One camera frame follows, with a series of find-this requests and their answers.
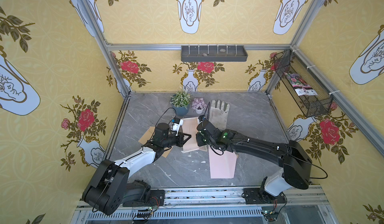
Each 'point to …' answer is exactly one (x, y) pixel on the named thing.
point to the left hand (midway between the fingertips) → (192, 136)
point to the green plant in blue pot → (180, 102)
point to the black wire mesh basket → (311, 96)
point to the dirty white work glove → (218, 115)
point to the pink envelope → (222, 166)
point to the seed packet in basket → (300, 86)
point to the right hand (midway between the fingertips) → (196, 139)
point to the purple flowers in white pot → (198, 104)
